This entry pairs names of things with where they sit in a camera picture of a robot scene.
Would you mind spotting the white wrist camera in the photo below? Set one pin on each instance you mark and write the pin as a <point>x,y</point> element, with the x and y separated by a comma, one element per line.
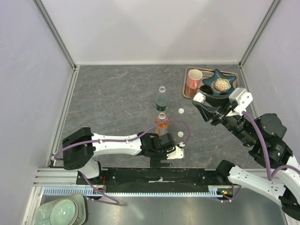
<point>240,99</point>
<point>178,153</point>

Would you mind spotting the middle white bottle cap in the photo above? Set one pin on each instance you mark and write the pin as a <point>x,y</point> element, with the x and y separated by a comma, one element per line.
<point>180,134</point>

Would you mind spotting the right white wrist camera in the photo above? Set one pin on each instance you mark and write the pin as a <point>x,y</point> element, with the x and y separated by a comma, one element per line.
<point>240,99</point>

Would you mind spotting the far white bottle cap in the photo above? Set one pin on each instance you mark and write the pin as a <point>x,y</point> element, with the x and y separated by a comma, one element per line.
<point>180,110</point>

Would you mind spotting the white bottle cap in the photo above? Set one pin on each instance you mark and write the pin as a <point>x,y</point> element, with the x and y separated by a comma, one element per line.
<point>180,110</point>
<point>180,134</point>

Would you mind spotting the pink mug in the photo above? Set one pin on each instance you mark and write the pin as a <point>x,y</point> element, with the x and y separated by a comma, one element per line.
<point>194,78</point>

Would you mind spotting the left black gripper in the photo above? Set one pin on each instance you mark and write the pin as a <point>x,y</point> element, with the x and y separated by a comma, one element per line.
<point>155,162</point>

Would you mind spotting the slotted cable duct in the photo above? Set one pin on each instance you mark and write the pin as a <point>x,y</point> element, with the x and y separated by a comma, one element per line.
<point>90,192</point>

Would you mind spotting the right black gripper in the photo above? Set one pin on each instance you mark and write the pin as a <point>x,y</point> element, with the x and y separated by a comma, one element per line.
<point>207,112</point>

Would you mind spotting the green ceramic plate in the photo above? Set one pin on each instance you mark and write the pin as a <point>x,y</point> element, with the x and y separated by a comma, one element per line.
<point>42,215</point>

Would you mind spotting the metal tray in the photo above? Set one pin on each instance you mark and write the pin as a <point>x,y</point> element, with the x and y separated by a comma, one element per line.
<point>202,87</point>

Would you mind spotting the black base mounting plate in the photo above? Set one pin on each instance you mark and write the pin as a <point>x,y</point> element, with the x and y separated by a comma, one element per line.
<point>113,176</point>

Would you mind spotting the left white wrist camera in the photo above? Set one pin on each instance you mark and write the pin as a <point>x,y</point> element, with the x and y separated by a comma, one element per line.
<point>178,153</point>

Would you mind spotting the green label water bottle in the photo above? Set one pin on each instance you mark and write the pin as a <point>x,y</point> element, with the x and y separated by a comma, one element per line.
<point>161,99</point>

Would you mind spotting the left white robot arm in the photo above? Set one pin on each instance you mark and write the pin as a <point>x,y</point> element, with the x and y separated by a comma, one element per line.
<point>85,146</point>

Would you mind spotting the blue star-shaped dish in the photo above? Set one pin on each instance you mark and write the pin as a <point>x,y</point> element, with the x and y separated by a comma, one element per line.
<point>218,74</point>

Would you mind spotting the orange drink bottle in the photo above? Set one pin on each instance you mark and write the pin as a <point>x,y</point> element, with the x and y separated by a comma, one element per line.
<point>162,128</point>

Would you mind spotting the green ceramic bowl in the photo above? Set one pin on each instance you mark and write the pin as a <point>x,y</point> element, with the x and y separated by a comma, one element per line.
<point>64,212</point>

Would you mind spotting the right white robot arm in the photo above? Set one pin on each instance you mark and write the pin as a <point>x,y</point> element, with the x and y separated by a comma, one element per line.
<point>264,135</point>

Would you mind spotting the small patterned bowl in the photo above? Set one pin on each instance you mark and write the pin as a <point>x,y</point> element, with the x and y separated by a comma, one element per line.
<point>221,85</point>

